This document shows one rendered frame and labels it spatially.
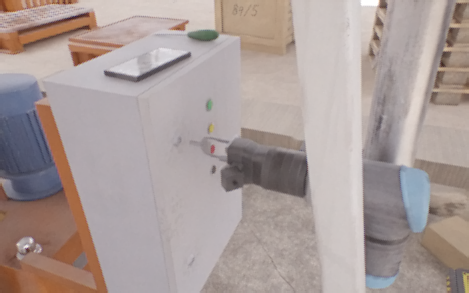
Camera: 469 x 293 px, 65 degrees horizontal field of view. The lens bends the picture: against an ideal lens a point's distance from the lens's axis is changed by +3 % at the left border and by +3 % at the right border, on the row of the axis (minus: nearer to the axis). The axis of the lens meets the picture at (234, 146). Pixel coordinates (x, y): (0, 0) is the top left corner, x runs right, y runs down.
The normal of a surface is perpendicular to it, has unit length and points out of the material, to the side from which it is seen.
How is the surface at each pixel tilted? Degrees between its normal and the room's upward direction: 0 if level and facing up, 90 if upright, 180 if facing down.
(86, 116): 90
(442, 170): 89
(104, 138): 90
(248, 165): 90
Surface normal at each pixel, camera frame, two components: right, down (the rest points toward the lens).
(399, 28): -0.77, 0.36
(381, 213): -0.37, 0.48
